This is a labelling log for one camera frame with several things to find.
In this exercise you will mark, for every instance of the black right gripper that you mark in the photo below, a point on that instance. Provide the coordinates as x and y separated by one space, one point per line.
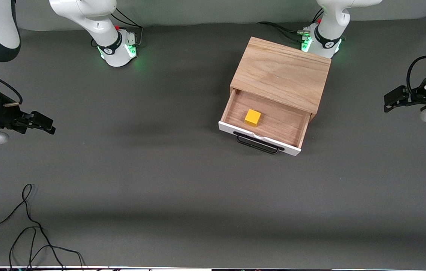
6 114

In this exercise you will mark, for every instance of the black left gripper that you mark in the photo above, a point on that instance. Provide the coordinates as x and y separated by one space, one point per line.
415 95

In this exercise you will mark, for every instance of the white-fronted wooden drawer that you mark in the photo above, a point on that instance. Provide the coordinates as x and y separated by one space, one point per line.
284 128

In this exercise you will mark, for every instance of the yellow cube block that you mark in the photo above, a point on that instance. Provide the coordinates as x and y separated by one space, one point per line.
252 118

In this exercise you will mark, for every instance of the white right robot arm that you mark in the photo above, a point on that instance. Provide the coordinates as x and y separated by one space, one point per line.
96 22

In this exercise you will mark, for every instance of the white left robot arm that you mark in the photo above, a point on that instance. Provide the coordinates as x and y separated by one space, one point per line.
333 22

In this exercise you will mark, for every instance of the light wooden drawer cabinet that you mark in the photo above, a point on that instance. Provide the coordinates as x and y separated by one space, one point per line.
284 71

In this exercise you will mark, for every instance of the dark grey table mat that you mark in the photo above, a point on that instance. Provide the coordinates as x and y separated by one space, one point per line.
198 188

